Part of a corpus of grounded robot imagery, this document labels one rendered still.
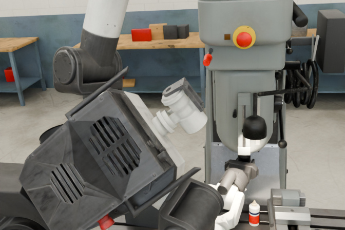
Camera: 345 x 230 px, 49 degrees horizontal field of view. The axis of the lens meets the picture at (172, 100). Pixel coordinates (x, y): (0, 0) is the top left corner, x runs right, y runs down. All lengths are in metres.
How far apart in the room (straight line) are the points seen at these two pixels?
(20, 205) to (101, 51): 0.40
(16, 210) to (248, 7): 0.76
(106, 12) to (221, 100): 0.54
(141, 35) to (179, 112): 4.29
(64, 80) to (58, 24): 5.32
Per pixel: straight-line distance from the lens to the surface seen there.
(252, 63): 1.17
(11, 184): 0.97
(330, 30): 1.51
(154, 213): 1.55
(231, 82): 1.22
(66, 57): 0.90
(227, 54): 1.16
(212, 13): 1.04
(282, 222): 1.50
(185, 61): 5.72
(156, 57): 5.79
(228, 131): 1.29
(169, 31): 5.12
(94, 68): 0.91
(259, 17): 1.04
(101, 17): 0.89
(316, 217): 1.71
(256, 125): 1.14
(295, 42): 1.58
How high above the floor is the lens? 1.99
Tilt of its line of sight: 22 degrees down
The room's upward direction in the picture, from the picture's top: 4 degrees counter-clockwise
